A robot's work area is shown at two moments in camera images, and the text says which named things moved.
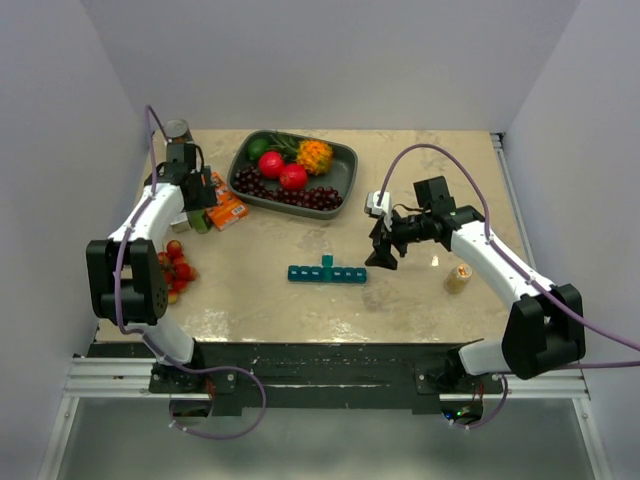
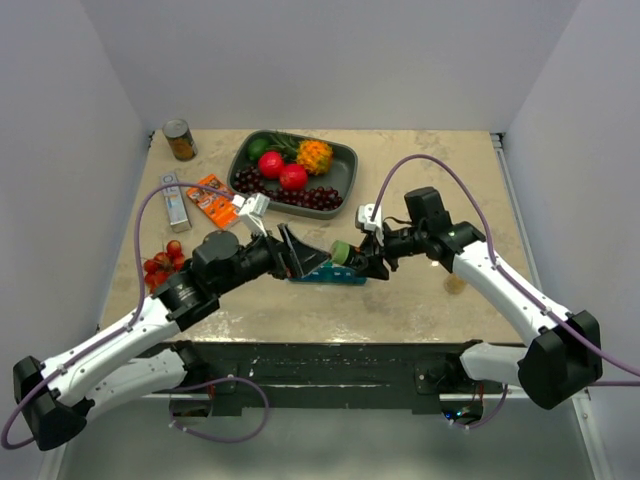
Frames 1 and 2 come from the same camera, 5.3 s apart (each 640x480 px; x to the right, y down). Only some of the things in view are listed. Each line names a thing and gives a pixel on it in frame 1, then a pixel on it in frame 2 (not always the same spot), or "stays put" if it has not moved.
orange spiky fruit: (315, 155) stays put
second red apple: (293, 176) stays put
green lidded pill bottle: (200, 220) to (343, 252)
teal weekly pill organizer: (326, 272) stays put
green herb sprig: (286, 144) stays put
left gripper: (207, 198) to (278, 250)
